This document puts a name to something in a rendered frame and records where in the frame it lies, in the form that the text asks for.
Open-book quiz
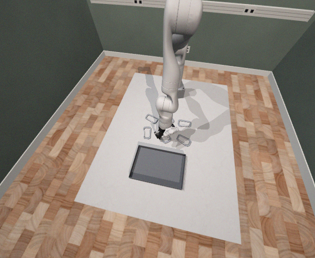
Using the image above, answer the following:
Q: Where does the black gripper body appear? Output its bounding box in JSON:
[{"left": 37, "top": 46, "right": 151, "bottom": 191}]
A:
[{"left": 158, "top": 126, "right": 165, "bottom": 134}]

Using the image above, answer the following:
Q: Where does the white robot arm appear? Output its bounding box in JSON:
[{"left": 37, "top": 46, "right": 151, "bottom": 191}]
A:
[{"left": 156, "top": 0, "right": 203, "bottom": 137}]

